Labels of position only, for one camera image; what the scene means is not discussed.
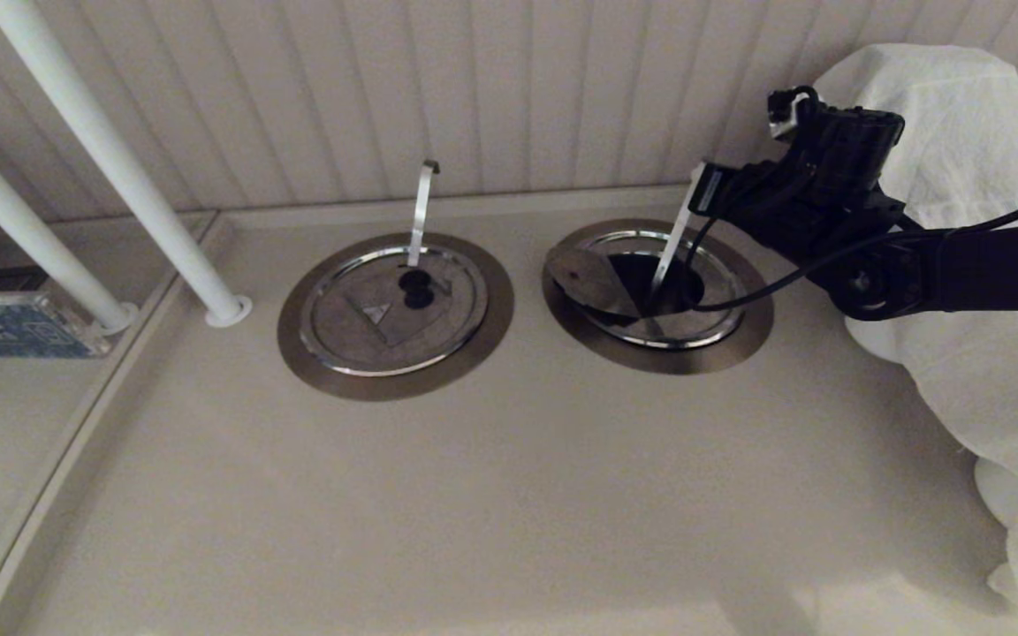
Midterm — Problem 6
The white cloth cover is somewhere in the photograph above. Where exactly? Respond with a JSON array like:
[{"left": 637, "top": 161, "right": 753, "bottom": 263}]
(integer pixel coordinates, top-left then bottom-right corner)
[{"left": 814, "top": 44, "right": 1018, "bottom": 624}]

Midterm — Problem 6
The white support pole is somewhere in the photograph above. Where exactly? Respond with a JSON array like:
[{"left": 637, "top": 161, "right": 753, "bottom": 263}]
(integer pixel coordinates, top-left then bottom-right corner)
[
  {"left": 0, "top": 0, "right": 254, "bottom": 329},
  {"left": 0, "top": 110, "right": 140, "bottom": 336}
]

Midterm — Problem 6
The blue patterned box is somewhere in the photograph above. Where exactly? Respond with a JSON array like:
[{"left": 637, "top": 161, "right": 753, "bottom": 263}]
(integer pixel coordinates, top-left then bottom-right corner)
[{"left": 0, "top": 291, "right": 112, "bottom": 360}]

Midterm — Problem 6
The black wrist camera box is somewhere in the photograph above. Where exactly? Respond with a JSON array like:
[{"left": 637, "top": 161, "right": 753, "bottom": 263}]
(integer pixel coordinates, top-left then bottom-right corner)
[{"left": 792, "top": 104, "right": 906, "bottom": 178}]

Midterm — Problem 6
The black cable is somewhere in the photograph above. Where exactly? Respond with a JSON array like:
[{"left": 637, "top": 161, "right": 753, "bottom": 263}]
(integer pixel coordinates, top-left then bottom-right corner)
[{"left": 684, "top": 181, "right": 1018, "bottom": 312}]

